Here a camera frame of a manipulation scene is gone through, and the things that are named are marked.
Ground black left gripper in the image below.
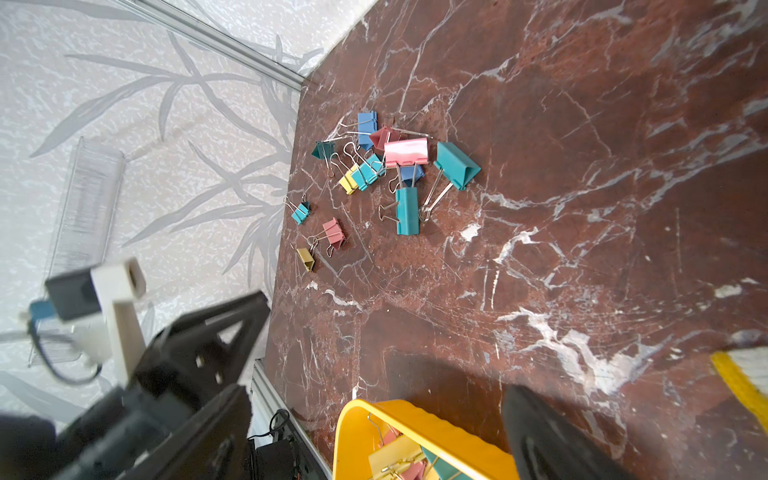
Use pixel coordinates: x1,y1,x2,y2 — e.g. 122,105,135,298
53,291,270,479

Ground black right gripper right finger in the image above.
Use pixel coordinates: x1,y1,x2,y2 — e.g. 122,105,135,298
502,385,633,480

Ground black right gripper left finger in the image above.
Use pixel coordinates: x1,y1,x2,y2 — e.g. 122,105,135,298
124,385,251,480

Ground small olive yellow binder clip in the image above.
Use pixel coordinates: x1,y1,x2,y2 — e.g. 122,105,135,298
296,247,315,272

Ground small teal binder clip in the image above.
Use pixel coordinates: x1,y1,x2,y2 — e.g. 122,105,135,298
285,199,311,225

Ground small pink binder clip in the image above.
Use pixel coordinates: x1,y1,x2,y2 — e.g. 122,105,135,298
307,218,346,258

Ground teal striped binder clip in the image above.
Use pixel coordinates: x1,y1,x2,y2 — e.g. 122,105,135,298
343,141,386,191

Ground yellow plastic storage tray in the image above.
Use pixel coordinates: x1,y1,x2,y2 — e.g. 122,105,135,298
332,399,519,479

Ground small dark green binder clip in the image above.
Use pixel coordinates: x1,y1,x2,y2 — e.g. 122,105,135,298
311,141,335,178

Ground teal upright binder clip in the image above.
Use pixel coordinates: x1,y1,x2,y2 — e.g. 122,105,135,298
377,187,420,236

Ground blue hidden binder clip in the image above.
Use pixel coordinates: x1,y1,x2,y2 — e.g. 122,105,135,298
399,165,424,187

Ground dark red binder clip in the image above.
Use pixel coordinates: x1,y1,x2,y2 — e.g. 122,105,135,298
369,126,429,151

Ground large pink binder clip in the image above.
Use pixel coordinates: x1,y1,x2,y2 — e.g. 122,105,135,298
384,138,429,168

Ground large teal binder clip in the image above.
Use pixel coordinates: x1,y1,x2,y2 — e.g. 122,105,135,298
420,142,481,221

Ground blue dotted white work glove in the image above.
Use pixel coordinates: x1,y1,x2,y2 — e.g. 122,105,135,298
711,346,767,431

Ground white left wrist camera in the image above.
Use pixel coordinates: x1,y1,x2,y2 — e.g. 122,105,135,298
26,257,146,386

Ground clear acrylic wall shelf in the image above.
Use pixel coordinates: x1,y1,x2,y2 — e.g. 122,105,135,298
28,137,126,364

